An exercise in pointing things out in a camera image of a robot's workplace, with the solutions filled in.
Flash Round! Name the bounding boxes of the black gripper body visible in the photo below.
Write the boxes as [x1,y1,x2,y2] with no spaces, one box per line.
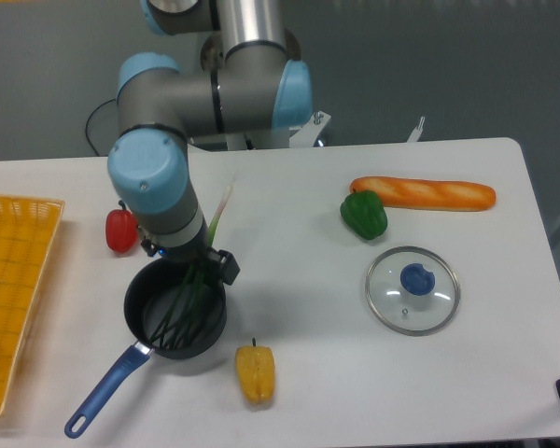
[138,227,208,263]

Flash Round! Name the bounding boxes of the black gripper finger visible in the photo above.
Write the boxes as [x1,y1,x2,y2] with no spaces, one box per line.
[204,248,240,285]

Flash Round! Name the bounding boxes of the glass pot lid blue knob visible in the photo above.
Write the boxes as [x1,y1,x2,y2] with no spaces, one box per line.
[364,245,462,338]

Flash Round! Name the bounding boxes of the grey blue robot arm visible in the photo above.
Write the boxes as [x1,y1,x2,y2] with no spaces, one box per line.
[107,1,313,284]

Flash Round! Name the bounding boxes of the green scallion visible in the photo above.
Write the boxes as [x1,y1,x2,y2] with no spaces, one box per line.
[148,185,232,349]

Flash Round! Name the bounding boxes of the red bell pepper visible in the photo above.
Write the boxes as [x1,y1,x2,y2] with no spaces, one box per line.
[105,200,138,254]

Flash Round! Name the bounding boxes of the yellow bell pepper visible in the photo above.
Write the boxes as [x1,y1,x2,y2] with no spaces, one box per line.
[234,338,275,405]

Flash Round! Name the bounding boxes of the green bell pepper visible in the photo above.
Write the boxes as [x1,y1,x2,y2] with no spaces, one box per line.
[340,190,388,241]

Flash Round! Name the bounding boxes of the yellow woven basket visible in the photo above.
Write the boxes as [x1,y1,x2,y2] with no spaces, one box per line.
[0,195,64,415]

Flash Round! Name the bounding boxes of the orange baguette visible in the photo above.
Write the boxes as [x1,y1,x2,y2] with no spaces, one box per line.
[350,176,497,212]

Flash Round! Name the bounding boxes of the black saucepan blue handle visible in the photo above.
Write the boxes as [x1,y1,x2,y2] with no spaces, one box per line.
[63,259,228,439]

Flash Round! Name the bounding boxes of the black floor cable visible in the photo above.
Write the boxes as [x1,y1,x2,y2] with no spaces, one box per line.
[84,98,120,158]

